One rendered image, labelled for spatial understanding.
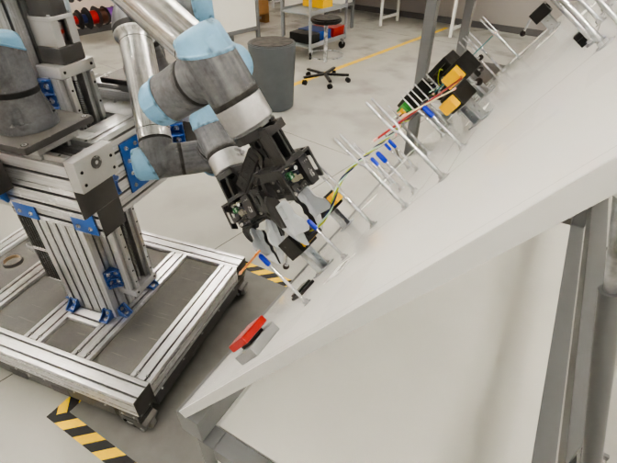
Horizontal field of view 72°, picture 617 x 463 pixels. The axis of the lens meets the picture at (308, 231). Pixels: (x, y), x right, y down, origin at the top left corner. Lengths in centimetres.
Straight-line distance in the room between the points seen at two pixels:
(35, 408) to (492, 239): 203
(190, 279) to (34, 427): 82
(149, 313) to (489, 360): 142
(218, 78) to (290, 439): 66
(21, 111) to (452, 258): 114
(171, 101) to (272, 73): 359
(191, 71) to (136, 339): 144
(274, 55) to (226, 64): 359
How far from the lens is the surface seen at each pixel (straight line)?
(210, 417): 90
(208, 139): 91
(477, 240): 30
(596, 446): 67
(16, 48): 127
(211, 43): 63
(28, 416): 216
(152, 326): 195
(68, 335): 206
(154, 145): 101
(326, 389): 96
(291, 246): 76
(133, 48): 112
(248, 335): 62
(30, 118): 129
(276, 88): 431
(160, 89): 70
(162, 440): 189
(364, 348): 103
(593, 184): 27
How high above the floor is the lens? 161
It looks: 37 degrees down
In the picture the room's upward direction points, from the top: straight up
